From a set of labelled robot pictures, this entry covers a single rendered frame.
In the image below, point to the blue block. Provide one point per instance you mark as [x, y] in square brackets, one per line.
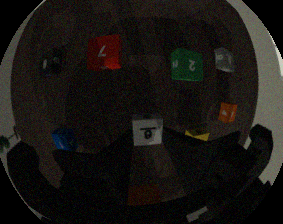
[64, 139]

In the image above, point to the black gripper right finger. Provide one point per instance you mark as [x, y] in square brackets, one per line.
[192, 157]

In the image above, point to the green block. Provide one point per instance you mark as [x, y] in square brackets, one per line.
[186, 65]

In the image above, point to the yellow block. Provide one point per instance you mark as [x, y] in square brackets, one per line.
[200, 133]

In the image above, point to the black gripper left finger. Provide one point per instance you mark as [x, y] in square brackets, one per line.
[111, 164]

